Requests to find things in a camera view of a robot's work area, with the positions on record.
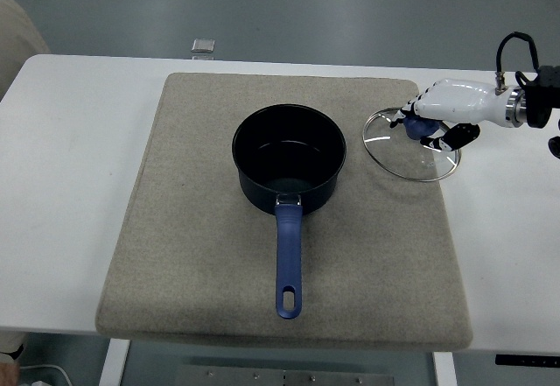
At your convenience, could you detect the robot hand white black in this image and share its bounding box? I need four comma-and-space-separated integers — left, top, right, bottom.
388, 78, 511, 153

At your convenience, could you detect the glass pot lid blue knob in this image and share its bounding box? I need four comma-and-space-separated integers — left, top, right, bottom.
361, 104, 463, 183

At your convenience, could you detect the small silver floor plate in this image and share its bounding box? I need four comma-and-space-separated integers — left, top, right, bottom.
191, 38, 217, 55

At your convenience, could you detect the black control panel under table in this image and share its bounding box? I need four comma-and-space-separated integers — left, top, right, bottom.
495, 353, 560, 366

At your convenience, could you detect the white table leg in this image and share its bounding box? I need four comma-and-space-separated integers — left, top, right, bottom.
432, 351, 459, 386
98, 338, 131, 386

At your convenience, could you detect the beige fabric mat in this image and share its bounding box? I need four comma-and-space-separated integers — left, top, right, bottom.
94, 72, 474, 353

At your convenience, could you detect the grey metal plate with screws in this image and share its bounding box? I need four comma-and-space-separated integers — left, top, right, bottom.
174, 364, 396, 386

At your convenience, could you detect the person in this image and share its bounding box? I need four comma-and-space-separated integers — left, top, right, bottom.
0, 0, 52, 386

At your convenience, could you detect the dark pot with blue handle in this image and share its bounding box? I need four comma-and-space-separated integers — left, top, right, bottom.
230, 103, 347, 320

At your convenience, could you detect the white cable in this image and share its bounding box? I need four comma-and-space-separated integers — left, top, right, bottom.
19, 362, 74, 386

